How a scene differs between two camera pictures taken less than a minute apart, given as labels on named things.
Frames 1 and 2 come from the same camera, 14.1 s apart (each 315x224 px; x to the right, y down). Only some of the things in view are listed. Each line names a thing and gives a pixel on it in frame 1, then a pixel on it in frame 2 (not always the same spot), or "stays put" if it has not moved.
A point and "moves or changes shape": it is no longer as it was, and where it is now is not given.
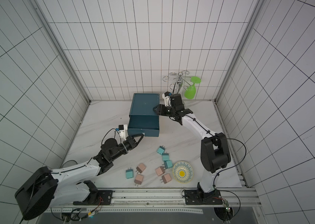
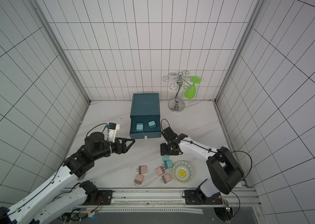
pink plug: x=166 y=178 stays put
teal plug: x=129 y=173 to x=139 y=127
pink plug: x=140 y=167 moves or changes shape
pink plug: x=159 y=171 stays put
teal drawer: x=147 y=124 stays put
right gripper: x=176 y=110 to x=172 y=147
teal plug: x=161 y=150 moves or changes shape
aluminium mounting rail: x=130 y=198 stays put
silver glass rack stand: x=181 y=80 stays put
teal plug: x=165 y=156 stays put
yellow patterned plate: x=182 y=171 stays put
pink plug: x=138 y=179 stays put
